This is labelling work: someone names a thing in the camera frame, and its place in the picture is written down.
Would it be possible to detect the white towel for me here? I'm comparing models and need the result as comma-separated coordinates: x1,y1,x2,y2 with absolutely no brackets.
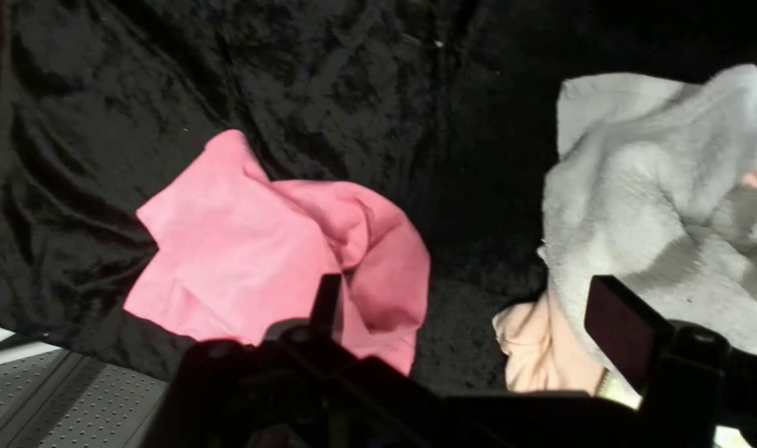
543,66,757,353

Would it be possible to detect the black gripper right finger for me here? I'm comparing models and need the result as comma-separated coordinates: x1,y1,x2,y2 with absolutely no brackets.
584,277,672,392

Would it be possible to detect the peach cloth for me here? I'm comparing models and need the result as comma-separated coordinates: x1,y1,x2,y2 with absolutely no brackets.
493,294,606,395

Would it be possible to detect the pink towel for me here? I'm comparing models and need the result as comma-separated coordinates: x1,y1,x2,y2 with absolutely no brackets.
125,130,431,374

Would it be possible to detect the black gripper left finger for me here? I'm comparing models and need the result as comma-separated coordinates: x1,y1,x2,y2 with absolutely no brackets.
309,273,341,339

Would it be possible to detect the black table cloth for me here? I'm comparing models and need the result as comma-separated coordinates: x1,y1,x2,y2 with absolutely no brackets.
0,0,757,393

